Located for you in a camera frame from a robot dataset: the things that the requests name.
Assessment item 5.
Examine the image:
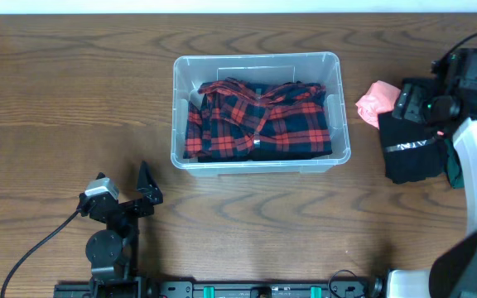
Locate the pink garment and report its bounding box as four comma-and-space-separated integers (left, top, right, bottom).
355, 80, 401, 128

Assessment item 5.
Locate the black garment with grey stripe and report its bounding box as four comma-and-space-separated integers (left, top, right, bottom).
378, 112, 447, 185

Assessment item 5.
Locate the red plaid flannel shirt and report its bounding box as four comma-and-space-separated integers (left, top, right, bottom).
183, 78, 332, 160

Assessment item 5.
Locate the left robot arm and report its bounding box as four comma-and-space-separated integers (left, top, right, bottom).
78, 161, 163, 297

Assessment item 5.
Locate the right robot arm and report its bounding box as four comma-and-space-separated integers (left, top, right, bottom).
86, 46, 477, 298

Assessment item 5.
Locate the clear plastic storage container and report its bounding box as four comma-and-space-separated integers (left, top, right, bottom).
171, 51, 351, 176

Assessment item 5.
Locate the dark green folded garment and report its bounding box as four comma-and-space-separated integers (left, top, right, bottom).
445, 139, 465, 189

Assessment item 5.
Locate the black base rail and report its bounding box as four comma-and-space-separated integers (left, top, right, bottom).
53, 277, 384, 298

